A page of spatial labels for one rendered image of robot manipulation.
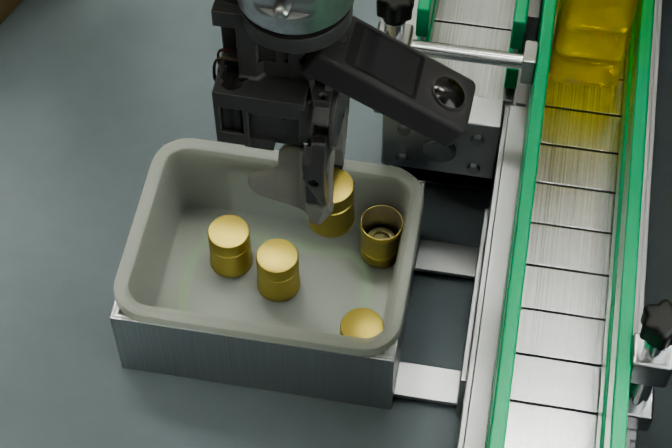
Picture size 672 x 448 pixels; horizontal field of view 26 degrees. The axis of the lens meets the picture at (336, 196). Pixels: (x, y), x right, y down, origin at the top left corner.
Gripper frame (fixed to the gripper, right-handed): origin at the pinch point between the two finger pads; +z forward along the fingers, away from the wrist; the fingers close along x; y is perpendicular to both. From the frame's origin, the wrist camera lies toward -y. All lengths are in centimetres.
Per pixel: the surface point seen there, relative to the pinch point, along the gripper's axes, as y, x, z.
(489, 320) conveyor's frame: -12.8, 6.3, 4.2
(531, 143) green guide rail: -13.9, -3.5, -4.4
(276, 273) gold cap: 4.3, 1.2, 10.7
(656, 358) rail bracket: -23.6, 12.7, -4.9
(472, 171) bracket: -9.7, -10.5, 9.1
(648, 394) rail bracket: -23.9, 12.5, 0.2
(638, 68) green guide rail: -20.9, -12.0, -4.4
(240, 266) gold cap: 7.9, -0.7, 13.6
